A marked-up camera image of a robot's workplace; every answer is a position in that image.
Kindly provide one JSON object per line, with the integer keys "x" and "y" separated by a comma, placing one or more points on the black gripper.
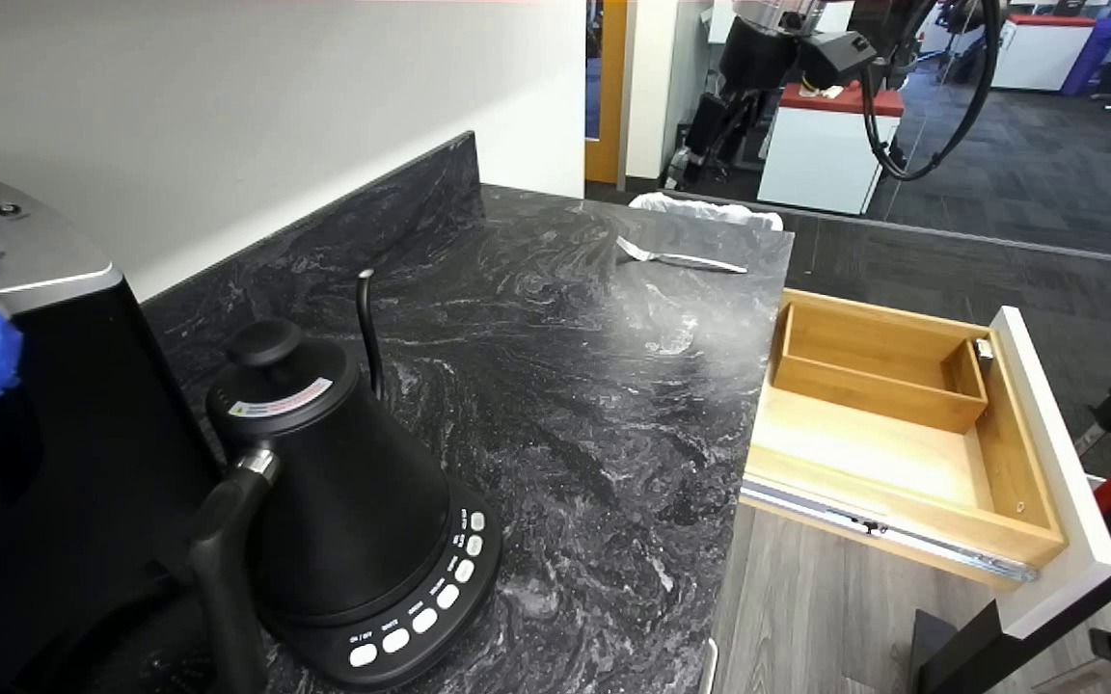
{"x": 762, "y": 60}

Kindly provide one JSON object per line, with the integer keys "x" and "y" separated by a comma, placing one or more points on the silver metal fork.
{"x": 698, "y": 266}

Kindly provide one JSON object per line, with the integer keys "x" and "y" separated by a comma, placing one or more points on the wooden organizer box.
{"x": 876, "y": 349}

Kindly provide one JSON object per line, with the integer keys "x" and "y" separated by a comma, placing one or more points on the wooden drawer with white front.
{"x": 889, "y": 467}

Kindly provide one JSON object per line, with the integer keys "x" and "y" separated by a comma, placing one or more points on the white cabinet with red top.
{"x": 819, "y": 161}
{"x": 1041, "y": 60}

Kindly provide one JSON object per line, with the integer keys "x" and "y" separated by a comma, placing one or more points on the blue background object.
{"x": 1096, "y": 51}

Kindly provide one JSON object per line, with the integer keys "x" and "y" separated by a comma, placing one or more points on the black gooseneck kettle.
{"x": 327, "y": 489}

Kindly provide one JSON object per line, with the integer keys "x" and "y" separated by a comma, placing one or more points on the black metal stand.
{"x": 968, "y": 651}

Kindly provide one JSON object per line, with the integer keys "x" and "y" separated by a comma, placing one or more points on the black kettle base with buttons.
{"x": 441, "y": 605}

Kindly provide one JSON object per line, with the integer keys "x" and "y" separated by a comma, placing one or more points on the black and silver coffee machine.
{"x": 66, "y": 489}

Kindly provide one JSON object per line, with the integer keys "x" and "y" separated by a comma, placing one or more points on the wooden door frame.
{"x": 606, "y": 91}

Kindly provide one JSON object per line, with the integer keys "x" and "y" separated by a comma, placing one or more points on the metal drawer slide rail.
{"x": 867, "y": 524}

